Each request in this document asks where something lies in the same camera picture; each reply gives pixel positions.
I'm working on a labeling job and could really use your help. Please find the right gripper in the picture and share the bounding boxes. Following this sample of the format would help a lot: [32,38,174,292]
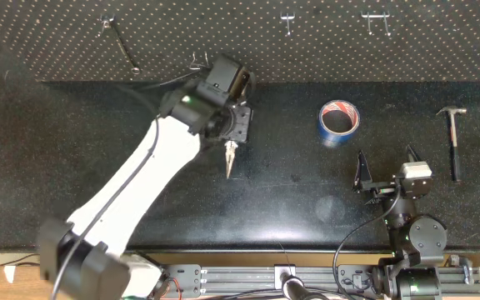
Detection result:
[352,144,423,206]

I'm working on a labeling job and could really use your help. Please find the roll of blue tape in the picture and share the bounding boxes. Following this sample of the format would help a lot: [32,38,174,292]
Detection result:
[317,98,361,148]

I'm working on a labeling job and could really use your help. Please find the hammer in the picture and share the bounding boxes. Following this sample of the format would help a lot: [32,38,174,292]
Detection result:
[436,105,468,183]

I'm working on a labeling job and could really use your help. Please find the pliers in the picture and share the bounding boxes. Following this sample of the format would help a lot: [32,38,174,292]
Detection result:
[223,140,240,180]

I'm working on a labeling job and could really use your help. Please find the wrench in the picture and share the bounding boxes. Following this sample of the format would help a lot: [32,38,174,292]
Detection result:
[104,16,142,77]

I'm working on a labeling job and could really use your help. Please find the black pegboard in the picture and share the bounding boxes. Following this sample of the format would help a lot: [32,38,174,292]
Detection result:
[0,0,480,83]

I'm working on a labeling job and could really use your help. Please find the metal hook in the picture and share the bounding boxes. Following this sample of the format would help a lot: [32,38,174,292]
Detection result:
[360,11,392,38]
[188,51,210,71]
[97,13,116,37]
[280,11,296,37]

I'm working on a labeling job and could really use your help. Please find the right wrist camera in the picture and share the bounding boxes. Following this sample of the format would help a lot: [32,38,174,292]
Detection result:
[396,161,434,199]

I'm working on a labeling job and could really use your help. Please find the black cable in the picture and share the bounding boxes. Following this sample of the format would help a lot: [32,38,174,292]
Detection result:
[332,185,403,300]
[50,70,203,300]

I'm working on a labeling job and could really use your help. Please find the mounting rail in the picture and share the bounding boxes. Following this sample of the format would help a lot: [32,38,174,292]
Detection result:
[152,253,480,300]

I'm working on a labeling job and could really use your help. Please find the thin black wire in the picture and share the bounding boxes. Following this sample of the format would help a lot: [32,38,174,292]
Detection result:
[0,252,42,268]

